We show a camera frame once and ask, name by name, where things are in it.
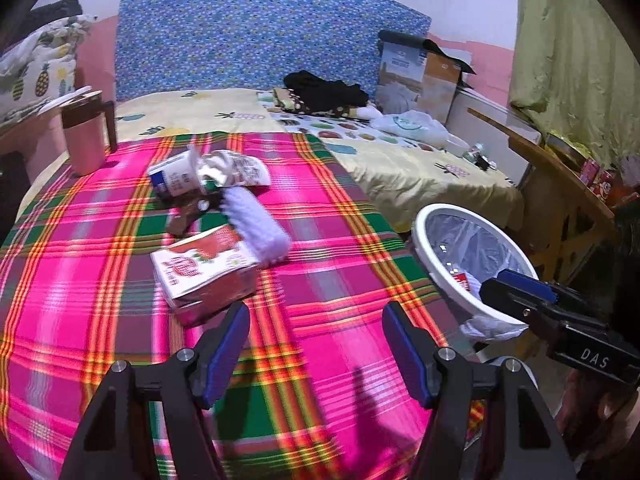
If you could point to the pink tumbler with brown lid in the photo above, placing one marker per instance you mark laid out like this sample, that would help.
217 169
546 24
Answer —
85 145

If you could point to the white fruit print cloth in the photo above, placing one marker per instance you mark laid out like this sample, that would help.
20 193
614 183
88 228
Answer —
340 132

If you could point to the printed cardboard box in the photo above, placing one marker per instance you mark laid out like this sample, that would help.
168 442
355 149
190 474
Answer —
440 85

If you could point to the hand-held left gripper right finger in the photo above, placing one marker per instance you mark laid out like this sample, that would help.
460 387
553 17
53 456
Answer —
407 355

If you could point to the clear plastic bin liner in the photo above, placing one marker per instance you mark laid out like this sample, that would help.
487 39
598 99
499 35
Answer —
470 245

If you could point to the blue floral headboard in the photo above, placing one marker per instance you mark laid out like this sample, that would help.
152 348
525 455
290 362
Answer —
250 35

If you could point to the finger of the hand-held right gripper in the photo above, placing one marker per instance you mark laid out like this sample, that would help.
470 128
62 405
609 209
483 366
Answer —
515 302
525 280

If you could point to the green curtain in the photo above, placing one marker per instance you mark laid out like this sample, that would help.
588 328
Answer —
575 50

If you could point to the black and white patterned packet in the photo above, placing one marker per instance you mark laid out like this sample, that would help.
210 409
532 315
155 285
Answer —
245 170

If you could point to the wooden table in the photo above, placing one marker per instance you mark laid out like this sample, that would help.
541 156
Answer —
550 160

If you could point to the metal basin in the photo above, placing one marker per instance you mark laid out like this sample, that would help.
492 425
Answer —
565 146

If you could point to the black bag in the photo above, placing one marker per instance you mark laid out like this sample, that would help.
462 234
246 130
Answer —
55 12

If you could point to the white cup with blue label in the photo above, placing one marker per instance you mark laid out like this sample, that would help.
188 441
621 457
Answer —
175 175

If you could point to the pink storage box white lid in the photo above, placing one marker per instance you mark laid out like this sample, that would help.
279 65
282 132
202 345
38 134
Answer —
65 98

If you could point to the red can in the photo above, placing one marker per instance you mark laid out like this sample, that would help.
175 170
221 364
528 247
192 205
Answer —
607 181
590 172

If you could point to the pineapple print bedding bundle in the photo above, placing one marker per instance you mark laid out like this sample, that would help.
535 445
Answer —
40 75

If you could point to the white round bin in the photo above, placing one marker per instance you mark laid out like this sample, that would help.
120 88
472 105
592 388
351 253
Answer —
422 245

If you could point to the white plastic bag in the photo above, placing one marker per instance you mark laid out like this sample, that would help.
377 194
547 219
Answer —
410 127

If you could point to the small plastic bottle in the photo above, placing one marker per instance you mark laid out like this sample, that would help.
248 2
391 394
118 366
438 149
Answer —
472 152

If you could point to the dark brown wrapper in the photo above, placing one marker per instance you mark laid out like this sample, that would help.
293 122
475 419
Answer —
182 217

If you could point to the pink plaid tablecloth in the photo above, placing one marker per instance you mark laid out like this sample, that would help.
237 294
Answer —
325 270

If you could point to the small black object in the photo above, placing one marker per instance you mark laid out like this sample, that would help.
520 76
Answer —
483 161

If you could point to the yellow bed sheet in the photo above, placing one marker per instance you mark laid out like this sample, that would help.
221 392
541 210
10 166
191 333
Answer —
400 180

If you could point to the red strawberry print carton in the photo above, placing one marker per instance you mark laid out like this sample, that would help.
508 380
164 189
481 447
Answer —
200 270

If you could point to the dark polka dot cloth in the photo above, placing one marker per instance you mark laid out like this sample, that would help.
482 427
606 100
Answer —
295 105

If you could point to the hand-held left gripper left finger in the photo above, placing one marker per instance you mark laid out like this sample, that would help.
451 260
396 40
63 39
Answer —
225 355

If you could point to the black clothing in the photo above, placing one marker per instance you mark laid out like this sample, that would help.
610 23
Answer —
325 87

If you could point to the white cabinet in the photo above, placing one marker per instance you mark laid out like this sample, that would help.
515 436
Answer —
495 125

